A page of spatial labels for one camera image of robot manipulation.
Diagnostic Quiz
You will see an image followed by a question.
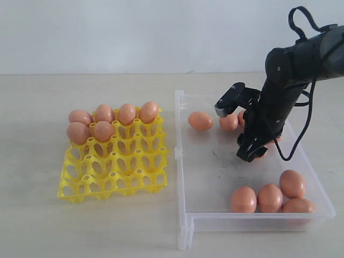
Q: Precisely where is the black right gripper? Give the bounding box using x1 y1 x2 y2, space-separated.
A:
236 102 282 162

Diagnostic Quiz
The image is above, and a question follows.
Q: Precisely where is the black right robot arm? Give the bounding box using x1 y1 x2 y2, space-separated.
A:
227 25 343 162

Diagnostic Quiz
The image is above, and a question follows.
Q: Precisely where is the clear plastic bin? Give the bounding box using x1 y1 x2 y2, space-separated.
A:
175 90 336 250

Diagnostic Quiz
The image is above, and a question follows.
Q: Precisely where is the yellow plastic egg tray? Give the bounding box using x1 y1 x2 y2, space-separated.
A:
58 114 168 203

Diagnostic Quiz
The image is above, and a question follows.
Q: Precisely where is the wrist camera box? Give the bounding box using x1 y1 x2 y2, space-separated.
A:
214 82 260 118

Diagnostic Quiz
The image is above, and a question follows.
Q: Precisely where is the black camera cable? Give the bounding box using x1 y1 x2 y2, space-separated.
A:
274 6 339 162

